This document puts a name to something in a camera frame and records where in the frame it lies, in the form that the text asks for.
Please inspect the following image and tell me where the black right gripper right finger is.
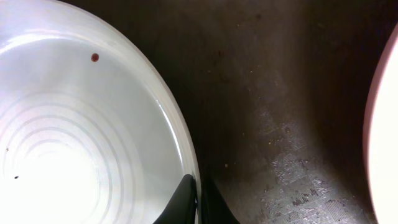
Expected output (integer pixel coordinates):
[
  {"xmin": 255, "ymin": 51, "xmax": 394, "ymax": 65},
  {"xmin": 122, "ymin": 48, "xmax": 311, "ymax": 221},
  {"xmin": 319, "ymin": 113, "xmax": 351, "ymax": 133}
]
[{"xmin": 201, "ymin": 177, "xmax": 239, "ymax": 224}]

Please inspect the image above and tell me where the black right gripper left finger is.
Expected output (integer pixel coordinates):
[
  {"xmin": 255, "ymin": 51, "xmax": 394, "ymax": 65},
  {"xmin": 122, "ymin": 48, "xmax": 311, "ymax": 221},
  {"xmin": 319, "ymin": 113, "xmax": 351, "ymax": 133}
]
[{"xmin": 154, "ymin": 174, "xmax": 197, "ymax": 224}]

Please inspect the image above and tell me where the white plate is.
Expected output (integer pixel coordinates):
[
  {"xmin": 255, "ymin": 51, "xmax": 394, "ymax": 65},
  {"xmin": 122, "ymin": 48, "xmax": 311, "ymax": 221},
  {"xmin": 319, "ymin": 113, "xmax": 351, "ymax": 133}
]
[
  {"xmin": 1, "ymin": 1, "xmax": 200, "ymax": 223},
  {"xmin": 363, "ymin": 27, "xmax": 397, "ymax": 223}
]

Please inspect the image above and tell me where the brown serving tray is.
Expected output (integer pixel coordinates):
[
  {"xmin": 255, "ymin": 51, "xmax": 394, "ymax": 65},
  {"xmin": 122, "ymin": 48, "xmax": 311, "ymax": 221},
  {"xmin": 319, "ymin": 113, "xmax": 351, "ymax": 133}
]
[{"xmin": 73, "ymin": 0, "xmax": 397, "ymax": 223}]

